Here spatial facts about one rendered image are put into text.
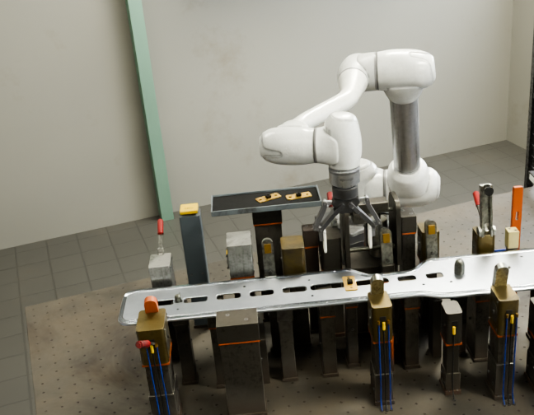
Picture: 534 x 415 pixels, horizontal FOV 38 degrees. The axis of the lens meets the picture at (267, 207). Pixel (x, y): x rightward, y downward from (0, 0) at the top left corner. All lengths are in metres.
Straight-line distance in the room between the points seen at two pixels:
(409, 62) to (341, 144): 0.59
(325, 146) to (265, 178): 3.38
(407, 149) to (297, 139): 0.82
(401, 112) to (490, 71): 3.38
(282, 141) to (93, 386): 1.04
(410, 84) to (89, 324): 1.44
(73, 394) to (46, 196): 2.77
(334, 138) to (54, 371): 1.26
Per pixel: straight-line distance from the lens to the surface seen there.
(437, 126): 6.00
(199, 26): 5.10
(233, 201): 2.62
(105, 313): 3.00
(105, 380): 2.64
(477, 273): 2.46
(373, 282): 2.23
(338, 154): 2.15
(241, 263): 2.46
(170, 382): 2.29
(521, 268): 2.50
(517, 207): 2.59
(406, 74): 2.64
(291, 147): 2.16
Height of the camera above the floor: 2.23
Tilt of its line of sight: 25 degrees down
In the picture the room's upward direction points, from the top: 5 degrees counter-clockwise
